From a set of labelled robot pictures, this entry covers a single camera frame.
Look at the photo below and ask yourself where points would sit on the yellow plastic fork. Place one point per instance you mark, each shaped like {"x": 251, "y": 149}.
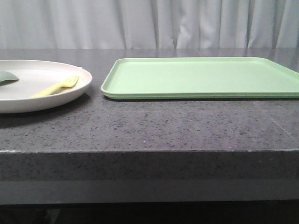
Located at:
{"x": 67, "y": 83}

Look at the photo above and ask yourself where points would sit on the white round plate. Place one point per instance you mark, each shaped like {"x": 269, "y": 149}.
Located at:
{"x": 35, "y": 76}

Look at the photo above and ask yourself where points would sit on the light green serving tray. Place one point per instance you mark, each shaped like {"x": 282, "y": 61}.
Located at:
{"x": 200, "y": 78}

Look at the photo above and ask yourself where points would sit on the sage green plastic spoon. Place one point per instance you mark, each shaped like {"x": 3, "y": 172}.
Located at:
{"x": 7, "y": 78}

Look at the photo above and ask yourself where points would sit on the grey white curtain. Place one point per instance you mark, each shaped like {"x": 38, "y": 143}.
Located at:
{"x": 148, "y": 24}

